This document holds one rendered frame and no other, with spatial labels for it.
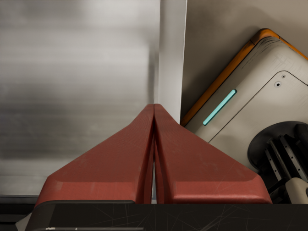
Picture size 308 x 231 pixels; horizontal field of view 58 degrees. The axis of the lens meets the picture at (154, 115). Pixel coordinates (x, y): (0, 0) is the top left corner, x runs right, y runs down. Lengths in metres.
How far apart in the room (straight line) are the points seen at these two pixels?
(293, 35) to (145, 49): 1.09
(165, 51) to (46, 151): 0.20
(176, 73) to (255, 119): 0.84
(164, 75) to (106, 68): 0.06
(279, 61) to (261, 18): 0.28
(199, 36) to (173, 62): 0.93
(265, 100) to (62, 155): 0.84
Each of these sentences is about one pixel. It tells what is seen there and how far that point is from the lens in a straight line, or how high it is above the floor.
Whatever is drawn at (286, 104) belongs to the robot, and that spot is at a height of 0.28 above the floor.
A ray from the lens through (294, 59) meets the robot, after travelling 1.06.
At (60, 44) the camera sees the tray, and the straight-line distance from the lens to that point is 0.30.
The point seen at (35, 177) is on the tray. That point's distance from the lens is 0.43.
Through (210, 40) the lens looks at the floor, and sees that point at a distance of 1.24.
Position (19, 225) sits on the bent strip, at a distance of 0.43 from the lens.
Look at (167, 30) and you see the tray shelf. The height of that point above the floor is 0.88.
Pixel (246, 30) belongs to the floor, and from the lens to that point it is 1.26.
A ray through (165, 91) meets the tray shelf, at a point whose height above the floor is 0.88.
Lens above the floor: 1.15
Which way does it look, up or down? 56 degrees down
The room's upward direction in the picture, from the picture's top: 178 degrees counter-clockwise
